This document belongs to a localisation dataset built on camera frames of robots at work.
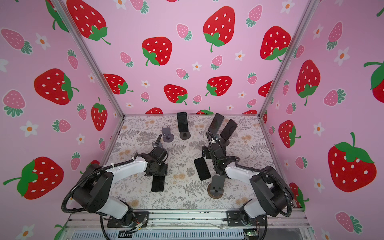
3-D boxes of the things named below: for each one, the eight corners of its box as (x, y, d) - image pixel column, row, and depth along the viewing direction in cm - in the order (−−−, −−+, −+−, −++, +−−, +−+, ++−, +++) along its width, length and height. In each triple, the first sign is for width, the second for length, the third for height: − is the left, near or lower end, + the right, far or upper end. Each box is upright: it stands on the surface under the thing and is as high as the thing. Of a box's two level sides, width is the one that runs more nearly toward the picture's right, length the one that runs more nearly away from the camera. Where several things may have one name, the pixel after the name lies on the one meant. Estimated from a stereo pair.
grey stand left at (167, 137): (163, 142, 107) (160, 134, 99) (164, 135, 111) (162, 126, 104) (173, 142, 107) (171, 134, 99) (174, 135, 111) (172, 126, 104)
